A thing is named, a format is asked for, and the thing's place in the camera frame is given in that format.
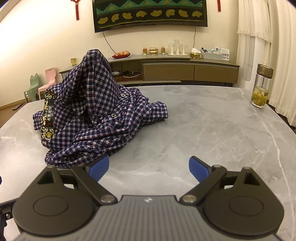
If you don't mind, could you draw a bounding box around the pink plastic chair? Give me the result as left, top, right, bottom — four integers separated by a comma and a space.
38, 67, 57, 100

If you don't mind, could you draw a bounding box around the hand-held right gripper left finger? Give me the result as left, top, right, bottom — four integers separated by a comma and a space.
35, 156, 117, 205

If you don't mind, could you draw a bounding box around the glass tea bottle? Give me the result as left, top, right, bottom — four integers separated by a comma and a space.
251, 63, 274, 109

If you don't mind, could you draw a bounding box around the white storage box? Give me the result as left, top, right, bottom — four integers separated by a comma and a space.
200, 47, 231, 61

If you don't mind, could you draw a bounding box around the green plastic chair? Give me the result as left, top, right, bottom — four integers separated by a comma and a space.
23, 73, 42, 103

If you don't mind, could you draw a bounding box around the cream curtain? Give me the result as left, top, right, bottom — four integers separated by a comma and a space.
237, 0, 296, 130

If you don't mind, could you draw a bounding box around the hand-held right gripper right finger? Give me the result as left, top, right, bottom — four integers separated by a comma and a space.
180, 156, 262, 204

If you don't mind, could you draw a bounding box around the clear glass cup set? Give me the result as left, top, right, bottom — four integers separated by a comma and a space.
167, 39, 189, 56

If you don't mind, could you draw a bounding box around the patterned wall hanging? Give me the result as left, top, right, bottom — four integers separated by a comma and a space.
92, 0, 208, 33

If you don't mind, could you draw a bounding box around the long brown TV cabinet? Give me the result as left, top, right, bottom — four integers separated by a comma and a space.
59, 56, 240, 87

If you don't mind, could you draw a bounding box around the navy plaid shirt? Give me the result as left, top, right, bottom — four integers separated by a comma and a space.
32, 49, 169, 169

